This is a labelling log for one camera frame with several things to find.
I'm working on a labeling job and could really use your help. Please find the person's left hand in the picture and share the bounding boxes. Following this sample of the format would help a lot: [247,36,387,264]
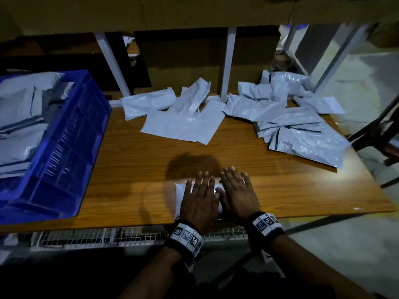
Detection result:
[179,170,221,235]

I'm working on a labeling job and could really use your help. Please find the person's right hand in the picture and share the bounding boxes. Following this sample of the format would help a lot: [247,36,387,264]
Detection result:
[216,165,262,223]

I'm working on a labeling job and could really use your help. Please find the white mailer bag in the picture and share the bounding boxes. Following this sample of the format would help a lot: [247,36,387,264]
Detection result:
[174,180,226,219]

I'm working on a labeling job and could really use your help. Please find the pile of grey mailer bags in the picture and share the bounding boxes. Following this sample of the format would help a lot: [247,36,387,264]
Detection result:
[119,69,352,169]

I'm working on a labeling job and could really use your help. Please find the blue plastic crate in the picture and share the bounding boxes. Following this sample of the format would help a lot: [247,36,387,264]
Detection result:
[0,69,112,225]

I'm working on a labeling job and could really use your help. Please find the packed white bags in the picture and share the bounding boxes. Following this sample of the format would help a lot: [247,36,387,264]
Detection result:
[0,71,76,180]

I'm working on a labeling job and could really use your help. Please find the person's right forearm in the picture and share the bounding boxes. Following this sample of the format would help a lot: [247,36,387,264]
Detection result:
[268,233,376,299]

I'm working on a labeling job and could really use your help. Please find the person's left forearm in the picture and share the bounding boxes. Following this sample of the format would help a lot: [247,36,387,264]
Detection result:
[118,246,186,299]

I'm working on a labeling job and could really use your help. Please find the left marker wristband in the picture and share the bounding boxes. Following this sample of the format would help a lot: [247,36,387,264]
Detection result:
[165,219,205,259]

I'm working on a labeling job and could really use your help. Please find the wooden table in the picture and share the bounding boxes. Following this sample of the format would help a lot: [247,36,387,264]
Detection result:
[0,90,397,235]

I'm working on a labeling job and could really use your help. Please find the white metal shelf leg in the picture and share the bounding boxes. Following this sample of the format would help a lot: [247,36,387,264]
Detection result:
[220,26,238,101]
[313,22,370,95]
[94,32,132,99]

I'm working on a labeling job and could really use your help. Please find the brown wooden chair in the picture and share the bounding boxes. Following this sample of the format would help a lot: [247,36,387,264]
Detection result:
[347,93,399,188]

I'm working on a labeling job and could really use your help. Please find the white wire rack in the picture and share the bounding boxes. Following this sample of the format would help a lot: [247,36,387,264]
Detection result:
[29,223,251,251]

